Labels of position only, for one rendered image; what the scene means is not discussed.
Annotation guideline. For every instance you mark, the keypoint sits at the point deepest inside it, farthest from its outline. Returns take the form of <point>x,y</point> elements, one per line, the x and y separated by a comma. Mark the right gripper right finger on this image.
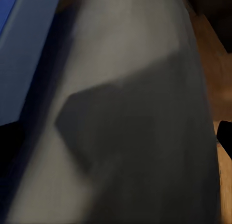
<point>224,136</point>

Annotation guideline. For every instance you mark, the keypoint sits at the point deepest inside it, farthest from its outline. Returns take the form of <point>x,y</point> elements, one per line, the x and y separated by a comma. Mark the swivel chair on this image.
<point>117,121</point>

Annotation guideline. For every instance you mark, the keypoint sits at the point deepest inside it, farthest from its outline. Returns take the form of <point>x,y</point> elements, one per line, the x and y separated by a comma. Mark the folder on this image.
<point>24,27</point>

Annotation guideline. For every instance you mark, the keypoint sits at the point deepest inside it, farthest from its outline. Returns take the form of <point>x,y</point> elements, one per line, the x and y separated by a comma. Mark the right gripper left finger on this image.
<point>11,137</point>

